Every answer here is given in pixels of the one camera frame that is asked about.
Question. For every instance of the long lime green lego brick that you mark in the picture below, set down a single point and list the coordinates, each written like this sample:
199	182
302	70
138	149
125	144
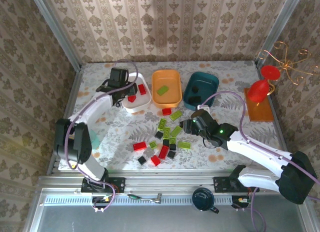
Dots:
176	131
166	132
176	115
184	145
163	89
162	124

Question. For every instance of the long red lego brick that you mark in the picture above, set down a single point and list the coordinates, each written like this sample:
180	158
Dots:
139	146
164	152

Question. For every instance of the small lime green lego brick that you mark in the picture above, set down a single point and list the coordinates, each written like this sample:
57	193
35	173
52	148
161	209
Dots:
172	140
153	144

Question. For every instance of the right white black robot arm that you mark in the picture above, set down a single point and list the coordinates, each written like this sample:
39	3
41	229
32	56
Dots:
257	152

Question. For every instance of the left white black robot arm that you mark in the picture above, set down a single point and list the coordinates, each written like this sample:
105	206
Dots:
82	144

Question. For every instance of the white plastic container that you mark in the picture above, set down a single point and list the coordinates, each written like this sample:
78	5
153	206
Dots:
143	103

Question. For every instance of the orange plastic container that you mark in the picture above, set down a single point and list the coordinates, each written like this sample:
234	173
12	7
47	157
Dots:
170	79

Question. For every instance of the teal plastic container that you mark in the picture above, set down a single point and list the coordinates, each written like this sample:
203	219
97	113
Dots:
207	84

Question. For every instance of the orange wooden board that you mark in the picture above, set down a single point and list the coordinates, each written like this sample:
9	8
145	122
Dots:
260	114

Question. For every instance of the light teal plastic cup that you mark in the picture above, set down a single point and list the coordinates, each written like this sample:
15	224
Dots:
95	140

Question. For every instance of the red plastic goblet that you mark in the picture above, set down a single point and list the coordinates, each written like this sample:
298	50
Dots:
257	92

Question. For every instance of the dark blue mug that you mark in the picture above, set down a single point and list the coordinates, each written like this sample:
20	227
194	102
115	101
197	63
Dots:
202	199

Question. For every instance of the metal ratchet tool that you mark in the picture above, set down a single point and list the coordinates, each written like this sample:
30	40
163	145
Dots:
157	198

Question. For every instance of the grey metal shelf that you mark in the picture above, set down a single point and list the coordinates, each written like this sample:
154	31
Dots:
150	219

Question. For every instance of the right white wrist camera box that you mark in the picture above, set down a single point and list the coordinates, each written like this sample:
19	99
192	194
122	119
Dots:
203	108

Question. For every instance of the aluminium table side rail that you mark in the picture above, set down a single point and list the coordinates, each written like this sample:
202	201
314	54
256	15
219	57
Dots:
72	97
278	119

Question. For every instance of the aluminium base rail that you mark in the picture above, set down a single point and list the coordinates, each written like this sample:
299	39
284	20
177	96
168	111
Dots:
162	182

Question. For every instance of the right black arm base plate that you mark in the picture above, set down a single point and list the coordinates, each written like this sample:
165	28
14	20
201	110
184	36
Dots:
220	184

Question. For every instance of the aluminium frame post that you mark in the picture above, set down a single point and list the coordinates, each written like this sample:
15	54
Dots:
58	32
279	24

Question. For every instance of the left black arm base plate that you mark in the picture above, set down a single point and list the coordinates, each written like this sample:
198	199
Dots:
120	184

